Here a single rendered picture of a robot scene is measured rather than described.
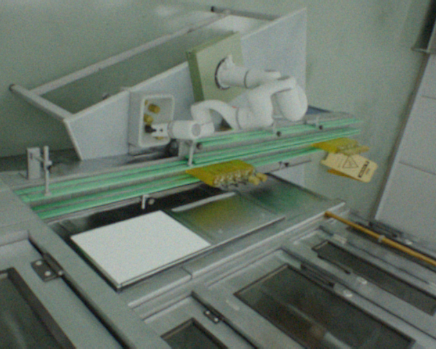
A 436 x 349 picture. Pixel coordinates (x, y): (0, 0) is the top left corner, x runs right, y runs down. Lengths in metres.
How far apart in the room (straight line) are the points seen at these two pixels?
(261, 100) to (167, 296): 0.74
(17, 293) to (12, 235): 0.16
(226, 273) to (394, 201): 6.52
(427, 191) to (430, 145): 0.79
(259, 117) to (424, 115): 6.09
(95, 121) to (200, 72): 0.53
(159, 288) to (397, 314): 0.80
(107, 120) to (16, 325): 1.12
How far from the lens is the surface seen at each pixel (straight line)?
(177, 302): 1.27
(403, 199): 7.68
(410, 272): 1.78
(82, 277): 0.70
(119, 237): 1.46
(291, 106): 1.47
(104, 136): 1.67
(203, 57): 1.81
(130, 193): 1.58
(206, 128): 1.54
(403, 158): 7.55
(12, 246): 0.82
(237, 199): 1.88
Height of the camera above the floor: 2.11
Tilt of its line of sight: 37 degrees down
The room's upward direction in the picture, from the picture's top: 117 degrees clockwise
